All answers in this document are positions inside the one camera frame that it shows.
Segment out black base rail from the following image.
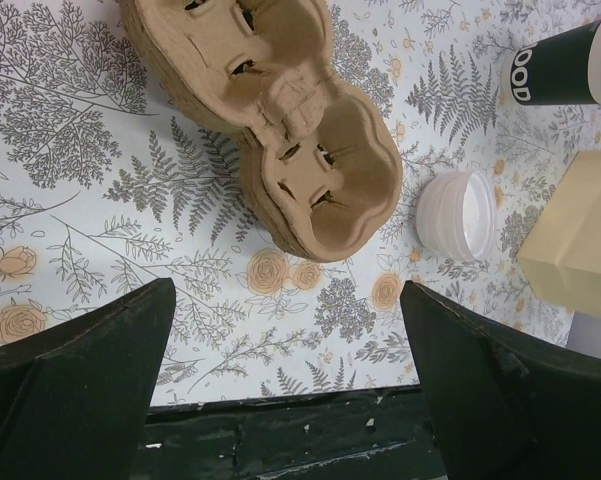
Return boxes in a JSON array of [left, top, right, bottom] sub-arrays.
[[131, 387, 446, 479]]

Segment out stack of white lids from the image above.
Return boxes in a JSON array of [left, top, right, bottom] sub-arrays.
[[415, 170, 496, 262]]

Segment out kraft paper bag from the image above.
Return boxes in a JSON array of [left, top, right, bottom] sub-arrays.
[[517, 150, 601, 318]]

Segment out stack of paper cups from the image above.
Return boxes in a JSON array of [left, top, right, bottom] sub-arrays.
[[501, 16, 601, 106]]

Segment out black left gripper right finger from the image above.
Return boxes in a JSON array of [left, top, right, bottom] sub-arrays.
[[400, 281, 601, 479]]

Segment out floral patterned table mat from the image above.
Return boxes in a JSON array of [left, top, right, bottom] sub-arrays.
[[0, 1, 601, 405]]

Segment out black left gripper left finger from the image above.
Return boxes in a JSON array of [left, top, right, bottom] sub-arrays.
[[0, 278, 176, 479]]

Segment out brown pulp cup carrier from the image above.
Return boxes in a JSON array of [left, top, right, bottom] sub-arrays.
[[120, 1, 403, 263]]

